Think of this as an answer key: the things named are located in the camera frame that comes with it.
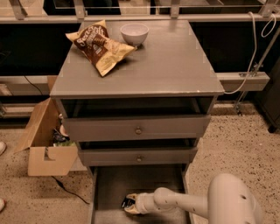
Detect white ceramic bowl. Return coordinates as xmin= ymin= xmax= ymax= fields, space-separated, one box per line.
xmin=120 ymin=24 xmax=149 ymax=46

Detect white shoe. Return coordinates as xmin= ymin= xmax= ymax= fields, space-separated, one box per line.
xmin=0 ymin=198 xmax=5 ymax=212
xmin=0 ymin=142 xmax=7 ymax=156

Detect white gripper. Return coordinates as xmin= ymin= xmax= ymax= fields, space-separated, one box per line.
xmin=124 ymin=192 xmax=156 ymax=214

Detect metal railing frame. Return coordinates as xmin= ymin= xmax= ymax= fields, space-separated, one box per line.
xmin=0 ymin=0 xmax=280 ymax=24

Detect open cardboard box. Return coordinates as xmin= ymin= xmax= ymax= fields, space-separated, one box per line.
xmin=13 ymin=75 xmax=79 ymax=177

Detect white shoe upper left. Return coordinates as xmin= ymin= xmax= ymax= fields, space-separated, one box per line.
xmin=0 ymin=142 xmax=7 ymax=156

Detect grey open bottom drawer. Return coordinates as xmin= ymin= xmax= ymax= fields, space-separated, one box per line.
xmin=89 ymin=164 xmax=192 ymax=224

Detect black floor cable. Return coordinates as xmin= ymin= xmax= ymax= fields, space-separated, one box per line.
xmin=51 ymin=175 xmax=91 ymax=206

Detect grey wooden drawer cabinet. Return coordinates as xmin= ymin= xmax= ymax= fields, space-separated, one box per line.
xmin=49 ymin=19 xmax=226 ymax=224

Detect dark blue rxbar wrapper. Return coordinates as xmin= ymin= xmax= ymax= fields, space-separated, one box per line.
xmin=121 ymin=195 xmax=136 ymax=208

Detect white shoe lower left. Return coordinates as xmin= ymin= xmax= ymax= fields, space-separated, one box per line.
xmin=0 ymin=198 xmax=5 ymax=212

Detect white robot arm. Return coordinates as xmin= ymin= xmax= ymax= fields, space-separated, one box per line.
xmin=122 ymin=173 xmax=263 ymax=224

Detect grey middle drawer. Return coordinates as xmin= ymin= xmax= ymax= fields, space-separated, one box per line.
xmin=78 ymin=147 xmax=197 ymax=166

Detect yellow brown chip bag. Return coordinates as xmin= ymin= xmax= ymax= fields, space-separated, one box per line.
xmin=66 ymin=20 xmax=136 ymax=76

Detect items inside cardboard box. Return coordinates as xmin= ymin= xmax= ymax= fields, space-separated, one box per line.
xmin=52 ymin=114 xmax=75 ymax=147

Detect grey top drawer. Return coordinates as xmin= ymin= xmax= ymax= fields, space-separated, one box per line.
xmin=63 ymin=115 xmax=211 ymax=142

